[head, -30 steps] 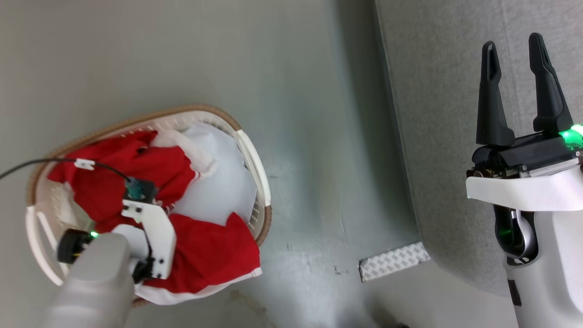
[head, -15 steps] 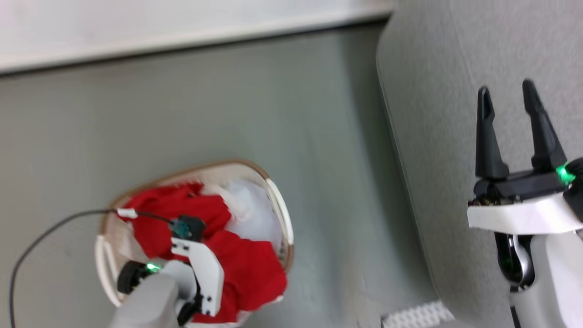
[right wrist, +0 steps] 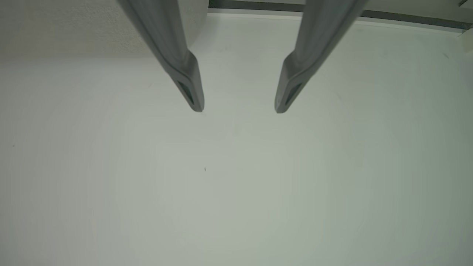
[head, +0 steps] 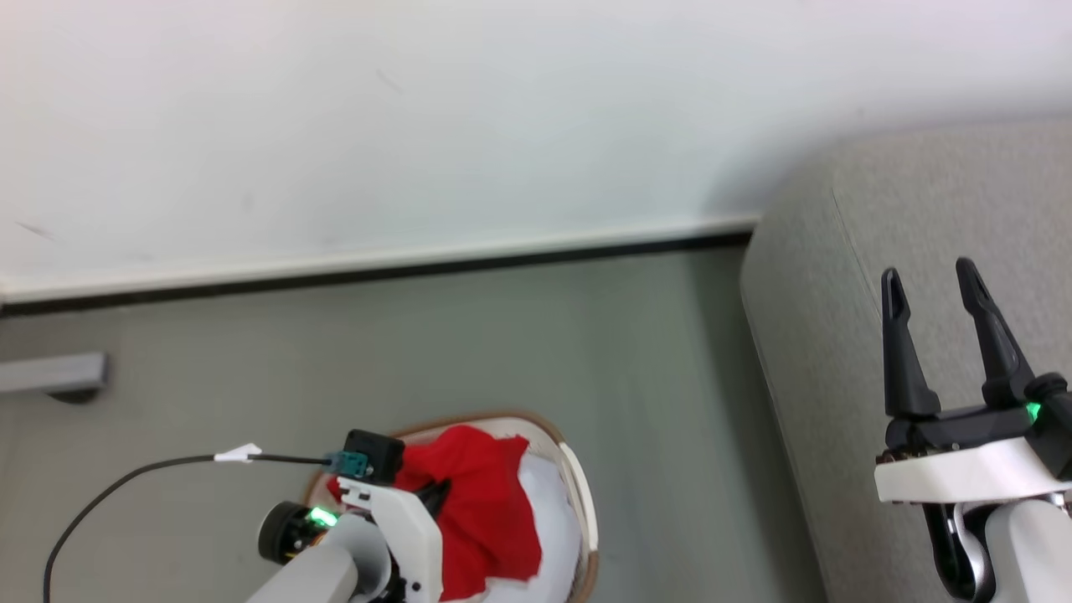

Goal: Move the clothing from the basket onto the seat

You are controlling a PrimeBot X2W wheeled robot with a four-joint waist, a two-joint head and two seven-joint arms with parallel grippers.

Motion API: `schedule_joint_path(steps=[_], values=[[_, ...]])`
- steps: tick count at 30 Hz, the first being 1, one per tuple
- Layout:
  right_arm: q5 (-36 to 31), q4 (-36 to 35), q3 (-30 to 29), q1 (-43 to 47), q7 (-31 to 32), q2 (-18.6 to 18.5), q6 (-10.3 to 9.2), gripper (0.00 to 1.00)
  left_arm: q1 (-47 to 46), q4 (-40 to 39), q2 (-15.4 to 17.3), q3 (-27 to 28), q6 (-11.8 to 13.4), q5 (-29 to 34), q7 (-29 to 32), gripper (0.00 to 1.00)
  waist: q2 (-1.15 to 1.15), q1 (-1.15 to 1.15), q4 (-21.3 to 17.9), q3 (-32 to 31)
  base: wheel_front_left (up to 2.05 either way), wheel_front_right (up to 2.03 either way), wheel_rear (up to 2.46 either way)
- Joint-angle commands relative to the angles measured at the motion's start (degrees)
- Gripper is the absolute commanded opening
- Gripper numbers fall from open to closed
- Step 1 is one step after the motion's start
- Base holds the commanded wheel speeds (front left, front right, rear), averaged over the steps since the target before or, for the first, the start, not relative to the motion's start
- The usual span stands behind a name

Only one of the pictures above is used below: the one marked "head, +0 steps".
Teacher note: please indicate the white laundry basket brown rim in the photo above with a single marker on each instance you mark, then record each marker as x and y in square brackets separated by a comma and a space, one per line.
[579, 494]

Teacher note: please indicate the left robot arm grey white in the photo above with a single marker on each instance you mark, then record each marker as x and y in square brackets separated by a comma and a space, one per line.
[322, 569]

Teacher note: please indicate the grey metal foot bracket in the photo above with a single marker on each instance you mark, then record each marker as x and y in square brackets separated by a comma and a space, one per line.
[50, 373]

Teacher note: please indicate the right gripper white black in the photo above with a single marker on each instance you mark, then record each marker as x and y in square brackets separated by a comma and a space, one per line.
[963, 469]

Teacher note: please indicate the grey fabric sofa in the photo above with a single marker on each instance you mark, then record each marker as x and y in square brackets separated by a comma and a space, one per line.
[821, 335]

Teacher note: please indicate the red clothing item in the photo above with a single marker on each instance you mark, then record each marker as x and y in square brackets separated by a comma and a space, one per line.
[486, 511]

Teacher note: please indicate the pale white cloth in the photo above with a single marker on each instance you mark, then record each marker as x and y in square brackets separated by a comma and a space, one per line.
[553, 511]

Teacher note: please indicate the black round floor foot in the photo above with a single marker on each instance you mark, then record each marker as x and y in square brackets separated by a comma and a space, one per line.
[75, 396]

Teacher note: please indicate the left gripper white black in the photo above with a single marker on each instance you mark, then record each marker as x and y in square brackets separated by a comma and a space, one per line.
[414, 536]

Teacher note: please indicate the white black wall baseboard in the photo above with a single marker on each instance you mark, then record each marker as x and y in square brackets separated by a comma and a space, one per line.
[377, 264]

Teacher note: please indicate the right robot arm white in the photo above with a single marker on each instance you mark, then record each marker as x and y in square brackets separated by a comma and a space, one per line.
[1030, 553]

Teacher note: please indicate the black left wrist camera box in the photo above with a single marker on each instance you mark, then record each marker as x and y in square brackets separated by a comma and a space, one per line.
[378, 452]

